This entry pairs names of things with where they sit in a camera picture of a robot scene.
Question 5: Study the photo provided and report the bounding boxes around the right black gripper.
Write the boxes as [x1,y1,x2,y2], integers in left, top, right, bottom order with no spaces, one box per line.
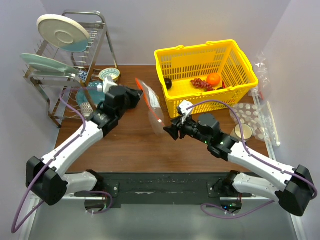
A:
[163,112,211,145]

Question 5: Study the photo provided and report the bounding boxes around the clear zip top bag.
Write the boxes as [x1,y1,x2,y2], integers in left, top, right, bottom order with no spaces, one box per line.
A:
[135,78,165,136]

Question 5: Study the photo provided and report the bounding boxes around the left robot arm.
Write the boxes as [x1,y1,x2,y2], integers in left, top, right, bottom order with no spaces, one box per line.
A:
[26,85,143,206]

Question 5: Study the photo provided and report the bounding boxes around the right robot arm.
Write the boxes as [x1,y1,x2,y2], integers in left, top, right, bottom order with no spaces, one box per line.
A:
[163,113,316,217]

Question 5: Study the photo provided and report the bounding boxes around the polka dot plastic bag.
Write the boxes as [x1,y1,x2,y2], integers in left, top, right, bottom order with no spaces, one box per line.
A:
[229,103,265,142]

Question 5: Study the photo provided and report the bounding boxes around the clear plastic bag pile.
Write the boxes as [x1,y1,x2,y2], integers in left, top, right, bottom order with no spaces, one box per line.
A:
[249,51,281,147]

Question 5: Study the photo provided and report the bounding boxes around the teal patterned bowl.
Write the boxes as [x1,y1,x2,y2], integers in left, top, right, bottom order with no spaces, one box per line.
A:
[98,67,121,83]

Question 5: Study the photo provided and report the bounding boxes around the teal scalloped plate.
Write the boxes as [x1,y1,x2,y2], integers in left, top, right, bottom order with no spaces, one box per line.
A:
[75,81,106,107]

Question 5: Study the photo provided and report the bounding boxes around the patterned cup in rack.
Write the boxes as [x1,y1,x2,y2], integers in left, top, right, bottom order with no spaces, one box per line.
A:
[79,102,94,118]

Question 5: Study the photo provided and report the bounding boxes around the red grape bunch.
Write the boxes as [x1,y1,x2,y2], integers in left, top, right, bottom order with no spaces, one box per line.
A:
[190,78,215,92]

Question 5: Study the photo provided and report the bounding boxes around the blue patterned small dish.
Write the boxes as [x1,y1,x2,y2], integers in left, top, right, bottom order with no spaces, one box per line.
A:
[77,70,88,82]

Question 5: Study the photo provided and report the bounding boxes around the orange fruit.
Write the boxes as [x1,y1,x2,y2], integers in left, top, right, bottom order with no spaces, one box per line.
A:
[206,72,221,86]

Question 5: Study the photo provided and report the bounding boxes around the metal dish rack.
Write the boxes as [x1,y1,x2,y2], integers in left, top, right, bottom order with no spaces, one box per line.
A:
[20,10,116,128]

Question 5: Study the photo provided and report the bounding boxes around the cream ceramic mug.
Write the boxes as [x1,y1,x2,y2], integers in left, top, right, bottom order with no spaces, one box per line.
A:
[231,123,253,142]

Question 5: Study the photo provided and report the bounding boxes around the yellow plastic basket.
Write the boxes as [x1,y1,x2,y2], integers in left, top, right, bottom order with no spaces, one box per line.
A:
[154,39,259,119]

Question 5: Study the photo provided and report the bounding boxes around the white and blue plate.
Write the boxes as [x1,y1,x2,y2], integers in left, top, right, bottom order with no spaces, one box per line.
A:
[36,14,91,53]

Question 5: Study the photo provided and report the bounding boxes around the pale green plate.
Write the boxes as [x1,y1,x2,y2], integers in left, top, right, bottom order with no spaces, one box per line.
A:
[20,53,78,75]

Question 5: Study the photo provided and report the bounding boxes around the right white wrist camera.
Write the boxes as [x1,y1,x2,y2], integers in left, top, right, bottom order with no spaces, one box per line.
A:
[177,100,193,124]

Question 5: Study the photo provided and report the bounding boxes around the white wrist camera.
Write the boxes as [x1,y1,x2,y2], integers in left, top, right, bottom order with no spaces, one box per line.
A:
[97,75,118,94]
[177,100,193,124]

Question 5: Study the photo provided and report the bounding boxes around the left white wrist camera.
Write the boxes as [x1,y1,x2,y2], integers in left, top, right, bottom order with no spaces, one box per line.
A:
[97,75,118,94]

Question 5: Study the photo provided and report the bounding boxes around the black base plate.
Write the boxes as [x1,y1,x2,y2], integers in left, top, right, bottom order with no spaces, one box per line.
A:
[91,172,251,208]

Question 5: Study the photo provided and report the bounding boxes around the aluminium rail frame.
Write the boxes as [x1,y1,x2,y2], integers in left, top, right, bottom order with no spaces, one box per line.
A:
[20,197,307,240]

